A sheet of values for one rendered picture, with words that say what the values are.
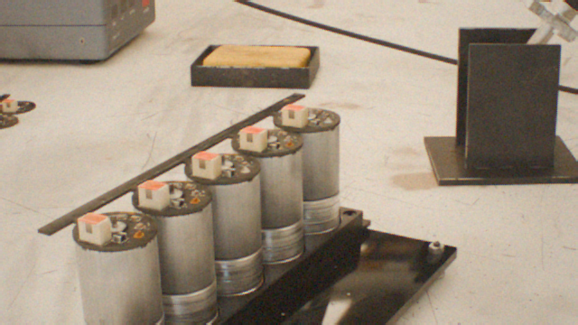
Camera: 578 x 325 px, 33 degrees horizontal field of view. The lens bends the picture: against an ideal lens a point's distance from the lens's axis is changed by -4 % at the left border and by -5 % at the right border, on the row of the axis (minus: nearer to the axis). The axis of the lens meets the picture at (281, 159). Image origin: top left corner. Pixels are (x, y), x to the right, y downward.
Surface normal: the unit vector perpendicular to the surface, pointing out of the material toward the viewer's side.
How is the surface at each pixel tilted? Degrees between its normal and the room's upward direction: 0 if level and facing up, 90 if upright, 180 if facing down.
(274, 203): 90
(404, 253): 0
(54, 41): 90
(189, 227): 90
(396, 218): 0
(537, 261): 0
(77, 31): 90
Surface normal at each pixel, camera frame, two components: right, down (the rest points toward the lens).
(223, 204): 0.04, 0.35
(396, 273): -0.02, -0.94
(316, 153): 0.29, 0.33
